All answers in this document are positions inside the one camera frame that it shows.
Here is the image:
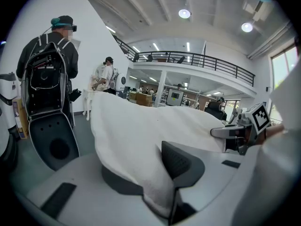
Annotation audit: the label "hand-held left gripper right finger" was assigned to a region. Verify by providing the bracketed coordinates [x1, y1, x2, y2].
[161, 140, 246, 226]

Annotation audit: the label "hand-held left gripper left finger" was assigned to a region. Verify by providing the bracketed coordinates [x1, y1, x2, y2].
[13, 152, 170, 226]

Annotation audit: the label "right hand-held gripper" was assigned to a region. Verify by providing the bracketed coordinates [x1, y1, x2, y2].
[210, 102, 272, 156]

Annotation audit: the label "white cushion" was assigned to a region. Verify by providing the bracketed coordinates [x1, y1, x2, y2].
[90, 91, 227, 218]

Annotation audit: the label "person's right forearm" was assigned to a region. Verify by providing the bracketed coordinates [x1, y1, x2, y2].
[265, 124, 286, 140]

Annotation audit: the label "black balcony railing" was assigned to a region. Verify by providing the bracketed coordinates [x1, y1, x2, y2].
[112, 34, 256, 87]

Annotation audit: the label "white pillar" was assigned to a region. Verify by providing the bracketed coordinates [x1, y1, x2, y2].
[156, 71, 167, 107]

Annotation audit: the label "window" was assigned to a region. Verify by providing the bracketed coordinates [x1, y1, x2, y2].
[270, 47, 299, 124]

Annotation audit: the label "stack of cardboard boxes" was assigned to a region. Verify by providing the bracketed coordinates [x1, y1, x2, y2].
[128, 92, 153, 107]

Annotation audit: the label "ceiling strip lights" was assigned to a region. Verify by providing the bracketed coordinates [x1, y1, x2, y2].
[105, 25, 191, 54]

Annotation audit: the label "white ornate table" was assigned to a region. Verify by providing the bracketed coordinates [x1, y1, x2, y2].
[82, 88, 95, 121]

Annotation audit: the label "printed cardboard box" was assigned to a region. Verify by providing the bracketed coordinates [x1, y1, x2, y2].
[12, 97, 29, 140]

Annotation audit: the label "round ceiling lamp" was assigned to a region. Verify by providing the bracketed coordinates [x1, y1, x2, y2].
[178, 8, 191, 19]
[241, 22, 254, 33]

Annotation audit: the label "white and black robot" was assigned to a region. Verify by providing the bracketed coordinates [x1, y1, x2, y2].
[0, 72, 21, 138]

